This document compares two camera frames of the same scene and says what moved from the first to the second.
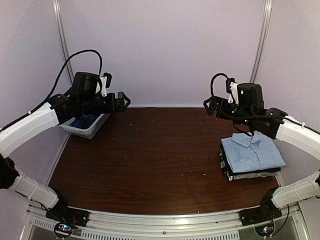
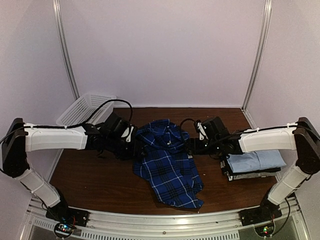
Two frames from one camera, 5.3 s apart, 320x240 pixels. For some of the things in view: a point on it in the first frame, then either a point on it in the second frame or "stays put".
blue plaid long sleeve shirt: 85,121 -> 165,162
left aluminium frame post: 58,10 stays put
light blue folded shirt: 245,152 stays put
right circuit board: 265,230 stays put
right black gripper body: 241,112 -> 213,146
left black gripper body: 90,106 -> 122,152
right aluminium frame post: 268,7 stays put
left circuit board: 62,230 stays put
